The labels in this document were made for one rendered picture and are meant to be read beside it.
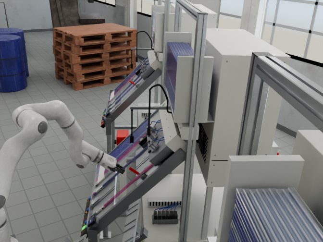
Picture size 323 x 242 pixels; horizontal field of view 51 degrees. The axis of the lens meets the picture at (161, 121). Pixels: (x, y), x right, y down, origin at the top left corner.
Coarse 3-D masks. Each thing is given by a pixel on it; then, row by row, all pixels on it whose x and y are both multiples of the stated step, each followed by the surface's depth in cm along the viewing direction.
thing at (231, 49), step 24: (216, 48) 162; (240, 48) 164; (264, 48) 166; (216, 72) 161; (240, 72) 155; (216, 96) 161; (240, 96) 160; (216, 120) 165; (240, 120) 166; (264, 120) 167; (216, 144) 170; (264, 144) 173; (216, 168) 177
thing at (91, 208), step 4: (96, 168) 242; (96, 172) 237; (96, 176) 233; (92, 188) 221; (92, 192) 216; (92, 196) 213; (92, 200) 210; (92, 204) 207; (92, 208) 204; (88, 212) 199; (92, 212) 201; (88, 216) 196; (88, 220) 193
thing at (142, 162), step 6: (156, 114) 232; (150, 120) 233; (156, 120) 225; (138, 150) 213; (144, 156) 200; (138, 162) 200; (144, 162) 194; (150, 162) 188; (138, 168) 195; (144, 168) 189; (150, 168) 184; (156, 168) 179; (138, 180) 185
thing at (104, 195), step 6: (114, 180) 209; (108, 186) 210; (114, 186) 202; (102, 192) 210; (108, 192) 204; (114, 192) 197; (96, 198) 211; (102, 198) 204; (108, 198) 198; (96, 204) 204; (102, 204) 198; (114, 204) 188; (96, 210) 199; (102, 210) 193; (96, 216) 194
